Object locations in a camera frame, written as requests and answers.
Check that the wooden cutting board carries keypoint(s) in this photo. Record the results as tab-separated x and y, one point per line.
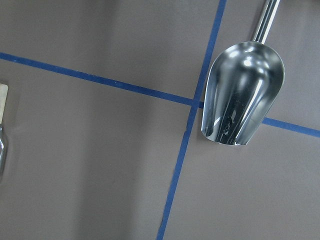
3	142

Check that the metal scoop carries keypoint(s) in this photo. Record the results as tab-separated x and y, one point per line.
242	85

